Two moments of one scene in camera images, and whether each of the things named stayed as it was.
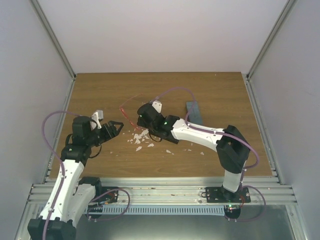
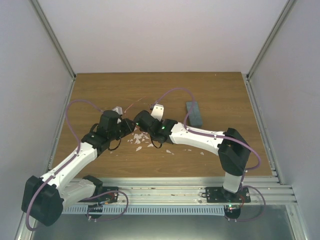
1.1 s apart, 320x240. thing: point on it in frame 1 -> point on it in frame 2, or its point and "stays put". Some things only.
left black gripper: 109,135 -> 129,127
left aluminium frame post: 47,26 stays put
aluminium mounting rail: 174,191 stays put
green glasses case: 194,115 stays put
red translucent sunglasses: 122,111 -> 143,97
